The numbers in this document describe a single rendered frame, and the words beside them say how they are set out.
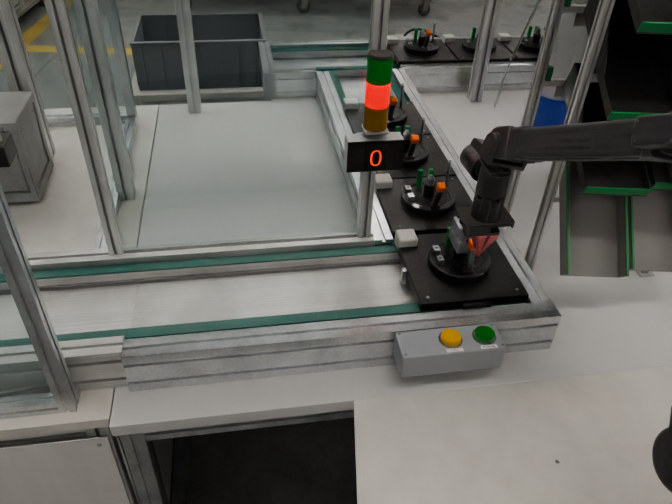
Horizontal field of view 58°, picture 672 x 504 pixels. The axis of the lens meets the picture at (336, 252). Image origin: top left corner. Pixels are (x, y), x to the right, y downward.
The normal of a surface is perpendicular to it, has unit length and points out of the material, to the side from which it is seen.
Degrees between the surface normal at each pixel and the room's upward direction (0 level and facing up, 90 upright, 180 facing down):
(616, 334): 0
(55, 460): 90
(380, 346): 90
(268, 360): 90
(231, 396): 0
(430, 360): 90
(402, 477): 0
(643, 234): 45
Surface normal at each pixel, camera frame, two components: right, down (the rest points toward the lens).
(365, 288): 0.04, -0.78
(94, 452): 0.15, 0.62
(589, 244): 0.01, -0.11
